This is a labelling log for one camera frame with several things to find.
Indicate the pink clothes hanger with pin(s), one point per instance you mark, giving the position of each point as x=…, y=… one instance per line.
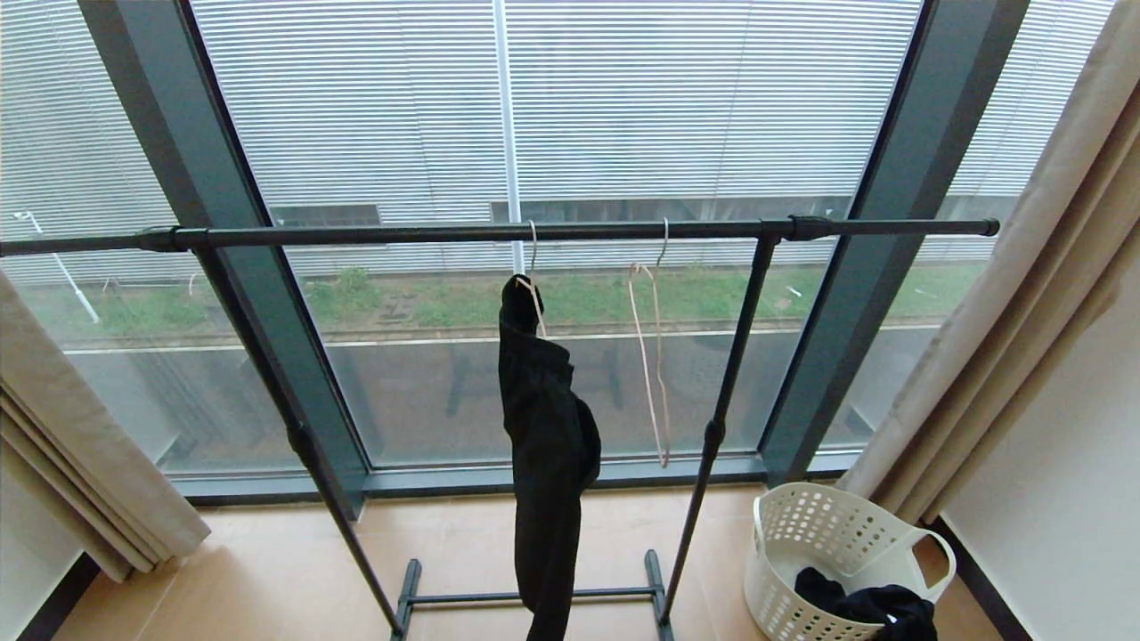
x=533, y=245
x=658, y=356

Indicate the black garment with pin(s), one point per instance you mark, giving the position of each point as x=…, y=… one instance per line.
x=543, y=445

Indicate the window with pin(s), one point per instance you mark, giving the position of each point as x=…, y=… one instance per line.
x=356, y=107

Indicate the black clothes rack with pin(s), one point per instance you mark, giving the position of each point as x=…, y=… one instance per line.
x=401, y=235

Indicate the beige curtain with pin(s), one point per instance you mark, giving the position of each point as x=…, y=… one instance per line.
x=1024, y=267
x=89, y=481

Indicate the white laundry basket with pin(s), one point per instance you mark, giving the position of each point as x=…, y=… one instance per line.
x=828, y=525

